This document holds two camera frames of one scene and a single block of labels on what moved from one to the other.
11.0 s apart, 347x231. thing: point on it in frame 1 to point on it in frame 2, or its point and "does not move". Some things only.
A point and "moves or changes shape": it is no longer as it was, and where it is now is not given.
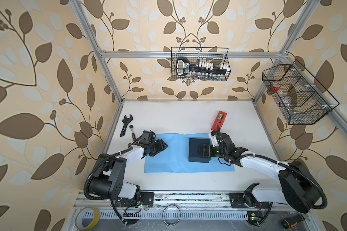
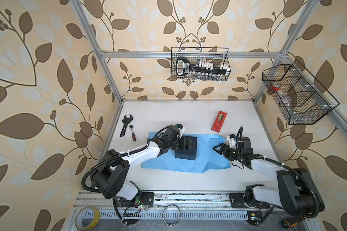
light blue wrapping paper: [175, 158] moves or changes shape
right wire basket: [300, 98] does not move
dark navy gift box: [194, 156] to [190, 154]
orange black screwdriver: [290, 222] does not move
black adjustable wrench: [126, 121] does not move
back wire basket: [209, 64] does not move
